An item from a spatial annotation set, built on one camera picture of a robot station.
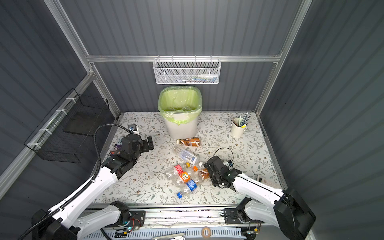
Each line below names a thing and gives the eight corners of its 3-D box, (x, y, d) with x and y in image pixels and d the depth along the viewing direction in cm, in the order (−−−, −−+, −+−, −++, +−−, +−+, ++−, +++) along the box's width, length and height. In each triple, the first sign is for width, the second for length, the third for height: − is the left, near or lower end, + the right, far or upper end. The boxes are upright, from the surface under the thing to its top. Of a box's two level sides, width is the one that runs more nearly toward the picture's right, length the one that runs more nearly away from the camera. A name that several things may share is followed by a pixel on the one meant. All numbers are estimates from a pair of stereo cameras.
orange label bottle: (178, 186, 84) (178, 184, 81) (175, 177, 88) (174, 174, 84) (200, 177, 88) (201, 174, 84) (196, 168, 91) (197, 165, 88)
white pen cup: (231, 137, 108) (234, 128, 99) (229, 127, 114) (232, 117, 105) (243, 137, 108) (247, 128, 99) (240, 127, 114) (244, 117, 105)
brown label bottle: (177, 148, 102) (176, 143, 97) (177, 142, 105) (177, 137, 101) (199, 148, 102) (199, 143, 97) (199, 142, 105) (199, 137, 101)
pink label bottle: (169, 183, 86) (168, 180, 82) (165, 175, 89) (163, 172, 85) (184, 173, 90) (184, 170, 86) (179, 166, 93) (178, 163, 89)
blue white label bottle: (173, 154, 98) (172, 149, 94) (177, 148, 101) (176, 144, 97) (193, 167, 92) (193, 163, 88) (197, 161, 95) (198, 157, 91)
